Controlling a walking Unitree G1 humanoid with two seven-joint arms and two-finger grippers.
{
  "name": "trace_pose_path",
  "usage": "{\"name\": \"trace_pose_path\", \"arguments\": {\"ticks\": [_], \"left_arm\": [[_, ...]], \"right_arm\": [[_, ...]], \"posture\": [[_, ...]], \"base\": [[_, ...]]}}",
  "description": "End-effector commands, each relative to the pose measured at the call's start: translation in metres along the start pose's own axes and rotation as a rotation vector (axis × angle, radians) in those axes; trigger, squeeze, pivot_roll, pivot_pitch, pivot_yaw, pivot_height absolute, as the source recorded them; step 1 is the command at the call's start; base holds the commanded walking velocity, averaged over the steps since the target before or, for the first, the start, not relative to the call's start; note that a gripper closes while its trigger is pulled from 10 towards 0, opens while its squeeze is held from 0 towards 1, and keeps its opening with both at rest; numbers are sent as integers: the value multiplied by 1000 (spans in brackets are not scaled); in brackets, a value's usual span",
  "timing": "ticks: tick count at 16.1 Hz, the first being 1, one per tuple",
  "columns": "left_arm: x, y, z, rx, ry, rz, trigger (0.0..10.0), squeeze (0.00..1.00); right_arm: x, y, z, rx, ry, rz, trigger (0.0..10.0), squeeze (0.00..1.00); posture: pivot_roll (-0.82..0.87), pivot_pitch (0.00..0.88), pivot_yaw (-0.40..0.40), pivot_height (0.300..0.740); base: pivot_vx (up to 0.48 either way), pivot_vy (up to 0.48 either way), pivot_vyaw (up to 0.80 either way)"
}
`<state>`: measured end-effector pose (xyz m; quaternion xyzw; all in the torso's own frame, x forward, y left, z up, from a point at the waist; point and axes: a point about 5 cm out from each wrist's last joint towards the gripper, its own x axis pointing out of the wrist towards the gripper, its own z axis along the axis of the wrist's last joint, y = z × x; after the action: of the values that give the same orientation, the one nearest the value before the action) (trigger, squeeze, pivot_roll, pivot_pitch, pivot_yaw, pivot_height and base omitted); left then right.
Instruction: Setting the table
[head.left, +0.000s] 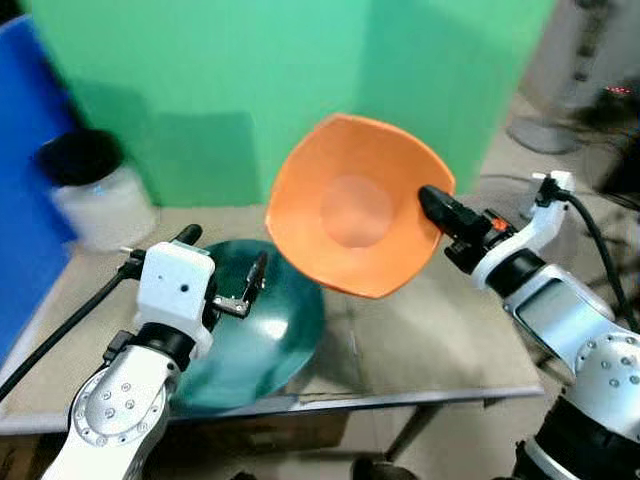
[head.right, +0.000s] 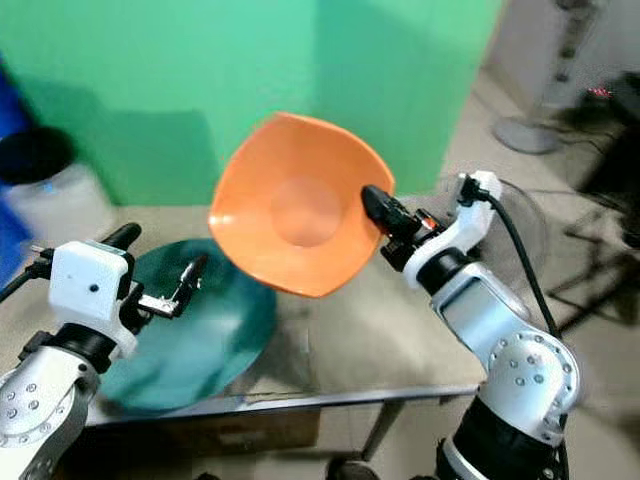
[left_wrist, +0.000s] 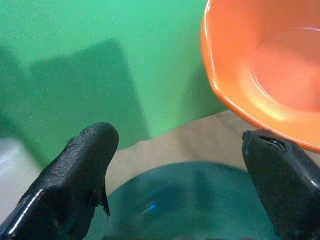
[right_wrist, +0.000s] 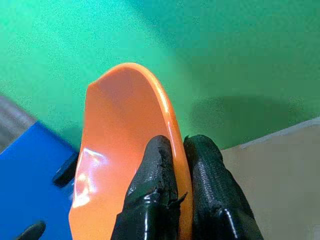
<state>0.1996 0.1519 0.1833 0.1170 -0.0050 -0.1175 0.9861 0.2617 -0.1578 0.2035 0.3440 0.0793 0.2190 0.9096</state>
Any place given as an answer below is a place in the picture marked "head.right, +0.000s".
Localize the green backdrop board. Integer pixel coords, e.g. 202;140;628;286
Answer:
0;0;503;208

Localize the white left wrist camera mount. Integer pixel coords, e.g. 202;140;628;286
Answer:
49;240;137;358

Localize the white standing fan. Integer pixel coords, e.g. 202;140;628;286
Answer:
485;0;640;157

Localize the white jar with black lid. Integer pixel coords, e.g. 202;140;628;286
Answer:
0;127;97;252

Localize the teal round plate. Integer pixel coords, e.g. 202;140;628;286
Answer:
100;238;267;414

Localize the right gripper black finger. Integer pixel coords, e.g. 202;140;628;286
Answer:
361;184;412;237

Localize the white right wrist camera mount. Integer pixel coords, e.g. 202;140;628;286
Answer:
405;170;504;283

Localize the grey metal table leg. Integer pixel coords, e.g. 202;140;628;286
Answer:
360;398;409;461

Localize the brown cardboard box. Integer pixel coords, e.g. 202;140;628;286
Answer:
95;408;323;458

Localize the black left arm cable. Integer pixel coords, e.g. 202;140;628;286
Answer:
0;258;53;305

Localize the black device with red light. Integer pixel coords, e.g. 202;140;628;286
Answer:
558;84;640;206

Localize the orange plastic bowl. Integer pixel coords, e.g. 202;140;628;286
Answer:
208;112;396;299

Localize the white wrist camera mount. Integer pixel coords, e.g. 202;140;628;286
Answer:
405;170;504;283
49;240;137;358

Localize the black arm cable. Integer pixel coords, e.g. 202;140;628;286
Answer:
488;190;569;346
0;258;53;305

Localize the blue panel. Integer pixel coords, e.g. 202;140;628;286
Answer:
0;70;33;283

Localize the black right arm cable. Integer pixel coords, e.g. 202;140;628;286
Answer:
488;190;569;346

